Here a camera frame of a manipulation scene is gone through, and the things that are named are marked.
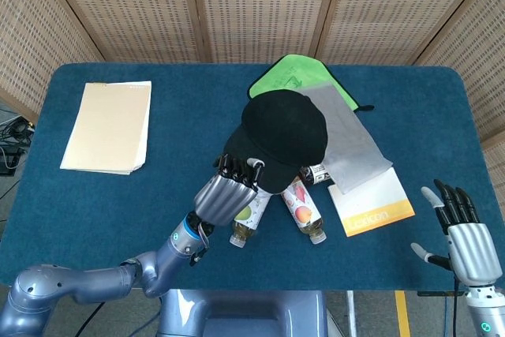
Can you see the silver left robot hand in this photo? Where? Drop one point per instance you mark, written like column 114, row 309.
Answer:
column 225, row 199

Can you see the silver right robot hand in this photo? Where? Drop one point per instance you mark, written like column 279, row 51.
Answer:
column 471, row 250

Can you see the black cap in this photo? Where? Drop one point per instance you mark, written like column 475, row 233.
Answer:
column 284, row 128

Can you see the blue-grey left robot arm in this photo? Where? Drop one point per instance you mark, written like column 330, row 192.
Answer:
column 98, row 278

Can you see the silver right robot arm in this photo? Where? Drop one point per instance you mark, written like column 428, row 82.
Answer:
column 487, row 309

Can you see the dark small bottle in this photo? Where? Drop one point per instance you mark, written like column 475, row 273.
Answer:
column 319, row 174

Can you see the tea bottle green apple label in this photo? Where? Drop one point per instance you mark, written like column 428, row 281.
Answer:
column 246, row 218

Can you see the tea bottle peach label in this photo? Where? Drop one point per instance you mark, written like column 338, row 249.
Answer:
column 301, row 210

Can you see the white yellow Lexicon notebook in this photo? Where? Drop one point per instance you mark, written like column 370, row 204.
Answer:
column 375, row 207

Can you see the blue-grey robot torso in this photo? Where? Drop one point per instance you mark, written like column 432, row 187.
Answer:
column 240, row 313

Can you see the white table leg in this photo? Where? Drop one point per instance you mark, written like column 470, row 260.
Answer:
column 351, row 313

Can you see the green microfiber cloth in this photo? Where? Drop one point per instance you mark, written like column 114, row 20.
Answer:
column 284, row 76

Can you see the beige paper folder stack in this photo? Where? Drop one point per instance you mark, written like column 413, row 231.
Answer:
column 106, row 128

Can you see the translucent grey zip bag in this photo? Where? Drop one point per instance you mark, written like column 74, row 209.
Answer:
column 355, row 147

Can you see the woven folding screen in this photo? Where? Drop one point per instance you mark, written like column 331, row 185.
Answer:
column 256, row 5

